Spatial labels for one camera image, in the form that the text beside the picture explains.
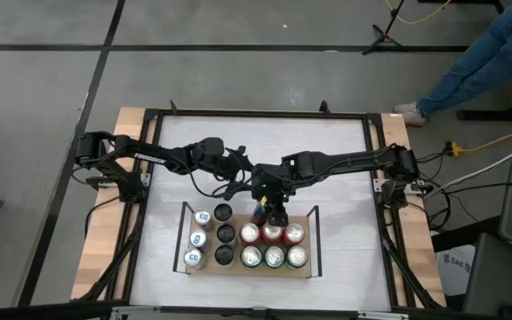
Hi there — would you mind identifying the light blue energy drink can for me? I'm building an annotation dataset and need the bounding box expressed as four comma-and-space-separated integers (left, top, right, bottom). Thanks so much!
192, 208, 215, 230
188, 228, 211, 252

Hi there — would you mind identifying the black desk leg frame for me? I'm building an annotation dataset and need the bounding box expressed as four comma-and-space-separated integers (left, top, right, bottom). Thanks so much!
418, 0, 512, 124

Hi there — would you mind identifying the person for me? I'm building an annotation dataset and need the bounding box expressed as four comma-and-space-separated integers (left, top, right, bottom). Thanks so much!
392, 0, 512, 127

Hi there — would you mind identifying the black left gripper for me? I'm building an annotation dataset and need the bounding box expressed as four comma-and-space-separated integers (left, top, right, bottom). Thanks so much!
213, 144, 258, 201

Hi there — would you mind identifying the black table frame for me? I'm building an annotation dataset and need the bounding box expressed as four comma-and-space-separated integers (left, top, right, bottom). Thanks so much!
71, 100, 448, 320

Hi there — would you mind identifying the white cable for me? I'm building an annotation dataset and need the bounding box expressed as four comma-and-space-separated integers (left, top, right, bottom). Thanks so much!
437, 137, 512, 192

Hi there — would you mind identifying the yellow extension cord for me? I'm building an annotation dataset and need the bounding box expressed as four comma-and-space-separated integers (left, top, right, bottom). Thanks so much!
444, 122, 512, 157

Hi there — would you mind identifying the red soda can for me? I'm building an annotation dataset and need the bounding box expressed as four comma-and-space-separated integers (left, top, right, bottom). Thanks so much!
238, 221, 262, 246
261, 223, 284, 244
282, 221, 307, 246

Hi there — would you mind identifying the black tripod stand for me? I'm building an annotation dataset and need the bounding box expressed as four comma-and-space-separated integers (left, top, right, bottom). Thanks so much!
361, 0, 406, 57

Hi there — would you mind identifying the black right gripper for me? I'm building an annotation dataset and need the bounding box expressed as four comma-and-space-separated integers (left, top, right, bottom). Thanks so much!
249, 163, 297, 227

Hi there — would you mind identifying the blue silver Red Bull can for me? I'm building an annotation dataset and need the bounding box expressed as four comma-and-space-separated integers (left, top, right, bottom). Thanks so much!
250, 203, 269, 228
182, 247, 206, 271

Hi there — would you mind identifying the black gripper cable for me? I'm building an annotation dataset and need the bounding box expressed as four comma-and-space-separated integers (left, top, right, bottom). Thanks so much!
180, 150, 257, 200

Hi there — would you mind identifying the white cardboard box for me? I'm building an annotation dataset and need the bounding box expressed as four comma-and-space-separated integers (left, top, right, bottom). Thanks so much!
433, 248, 473, 297

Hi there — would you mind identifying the yellow cable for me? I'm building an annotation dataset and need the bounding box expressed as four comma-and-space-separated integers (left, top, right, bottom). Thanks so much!
383, 0, 452, 26

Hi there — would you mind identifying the wooden shelf with black frame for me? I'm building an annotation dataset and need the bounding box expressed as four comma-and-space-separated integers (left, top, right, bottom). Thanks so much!
172, 200, 324, 279

